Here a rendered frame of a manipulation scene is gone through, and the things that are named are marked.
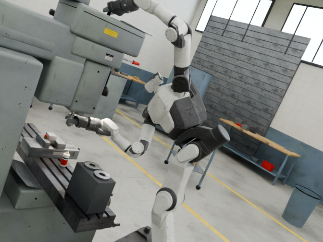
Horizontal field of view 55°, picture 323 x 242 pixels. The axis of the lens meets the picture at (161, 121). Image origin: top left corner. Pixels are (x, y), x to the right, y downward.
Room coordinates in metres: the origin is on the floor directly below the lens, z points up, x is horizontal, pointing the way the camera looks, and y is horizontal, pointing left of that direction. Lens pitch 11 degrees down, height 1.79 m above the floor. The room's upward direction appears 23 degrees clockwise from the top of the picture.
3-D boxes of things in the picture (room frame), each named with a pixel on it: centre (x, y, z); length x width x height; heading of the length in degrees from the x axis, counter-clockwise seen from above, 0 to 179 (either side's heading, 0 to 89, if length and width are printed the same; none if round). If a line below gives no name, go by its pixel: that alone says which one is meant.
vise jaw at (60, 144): (1.98, 0.60, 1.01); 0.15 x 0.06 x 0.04; 47
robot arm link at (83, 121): (1.89, 0.44, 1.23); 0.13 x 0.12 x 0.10; 34
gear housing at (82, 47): (1.80, 0.55, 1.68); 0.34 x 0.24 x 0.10; 138
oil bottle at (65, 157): (1.87, 0.48, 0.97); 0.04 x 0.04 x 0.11
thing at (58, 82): (1.69, 0.65, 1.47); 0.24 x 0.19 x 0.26; 48
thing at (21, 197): (1.84, 0.52, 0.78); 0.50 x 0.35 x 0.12; 138
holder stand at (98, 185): (1.56, 0.22, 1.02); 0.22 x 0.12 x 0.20; 50
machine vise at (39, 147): (1.96, 0.62, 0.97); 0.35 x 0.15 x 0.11; 137
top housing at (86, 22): (1.82, 0.53, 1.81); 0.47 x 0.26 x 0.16; 138
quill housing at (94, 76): (1.83, 0.52, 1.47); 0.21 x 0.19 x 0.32; 48
